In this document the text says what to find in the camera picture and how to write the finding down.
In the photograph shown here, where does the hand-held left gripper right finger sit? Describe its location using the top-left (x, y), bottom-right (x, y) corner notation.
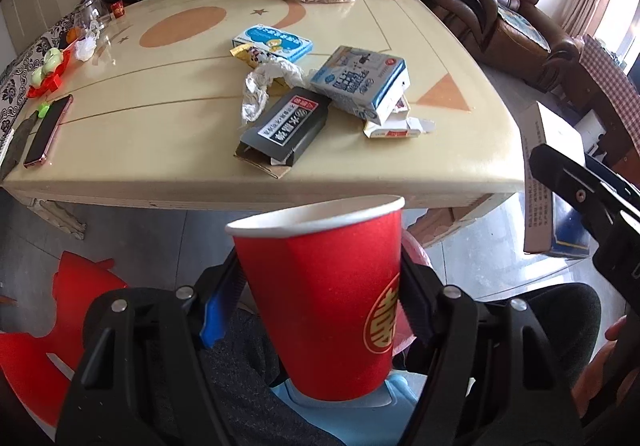
top-left (399, 250), bottom-right (586, 446)

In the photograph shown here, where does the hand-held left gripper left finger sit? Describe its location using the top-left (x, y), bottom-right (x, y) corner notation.
top-left (55, 248), bottom-right (247, 446)

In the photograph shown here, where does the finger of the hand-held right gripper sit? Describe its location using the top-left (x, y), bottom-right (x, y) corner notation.
top-left (529, 144), bottom-right (640, 237)

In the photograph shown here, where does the white blue cardboard box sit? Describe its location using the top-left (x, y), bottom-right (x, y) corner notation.
top-left (520, 100), bottom-right (596, 259)

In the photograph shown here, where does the red paper cup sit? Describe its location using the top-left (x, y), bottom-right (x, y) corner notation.
top-left (225, 195), bottom-right (407, 402)

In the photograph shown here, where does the yellow snack wrapper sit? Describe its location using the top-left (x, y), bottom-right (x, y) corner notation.
top-left (229, 44), bottom-right (273, 69)

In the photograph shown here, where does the blue white medicine box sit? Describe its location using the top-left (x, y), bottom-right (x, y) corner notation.
top-left (231, 24), bottom-right (314, 64)

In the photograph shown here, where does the person's right hand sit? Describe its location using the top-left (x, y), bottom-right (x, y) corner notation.
top-left (572, 315), bottom-right (627, 418)

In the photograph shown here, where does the person's grey trouser leg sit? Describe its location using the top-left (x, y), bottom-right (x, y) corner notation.
top-left (150, 283), bottom-right (603, 446)

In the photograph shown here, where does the red checkered cloth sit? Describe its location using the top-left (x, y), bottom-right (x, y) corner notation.
top-left (580, 34), bottom-right (640, 151)

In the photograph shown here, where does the light blue plastic stool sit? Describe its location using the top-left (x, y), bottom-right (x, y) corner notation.
top-left (270, 371), bottom-right (426, 446)

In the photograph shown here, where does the small white red box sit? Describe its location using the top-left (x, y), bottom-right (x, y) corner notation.
top-left (362, 98), bottom-right (437, 141)

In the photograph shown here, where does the red plastic stool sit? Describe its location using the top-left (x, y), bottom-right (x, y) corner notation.
top-left (0, 251), bottom-right (128, 429)

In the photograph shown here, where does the black cardboard box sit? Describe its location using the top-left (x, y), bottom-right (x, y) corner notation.
top-left (233, 86), bottom-right (333, 179)

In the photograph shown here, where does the white blue printed carton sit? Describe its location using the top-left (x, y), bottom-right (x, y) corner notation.
top-left (309, 46), bottom-right (410, 125)

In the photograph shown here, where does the crumpled foil wrapper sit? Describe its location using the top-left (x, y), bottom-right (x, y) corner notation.
top-left (241, 60), bottom-right (307, 127)

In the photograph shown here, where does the pink smartphone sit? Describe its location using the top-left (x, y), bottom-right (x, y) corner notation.
top-left (23, 94), bottom-right (74, 170)

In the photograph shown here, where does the dark flat pouch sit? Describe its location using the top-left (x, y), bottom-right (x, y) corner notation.
top-left (0, 116), bottom-right (38, 177)

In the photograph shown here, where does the red plastic tray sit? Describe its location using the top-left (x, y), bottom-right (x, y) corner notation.
top-left (25, 38), bottom-right (83, 99)

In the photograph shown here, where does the crumpled white tissue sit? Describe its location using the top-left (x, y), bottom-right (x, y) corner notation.
top-left (74, 33), bottom-right (98, 61)

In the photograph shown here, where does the black white patterned cloth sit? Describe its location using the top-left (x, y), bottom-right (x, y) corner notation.
top-left (0, 13), bottom-right (81, 161)

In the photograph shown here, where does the clear glass jar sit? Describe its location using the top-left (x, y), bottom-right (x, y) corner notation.
top-left (75, 0), bottom-right (113, 34)

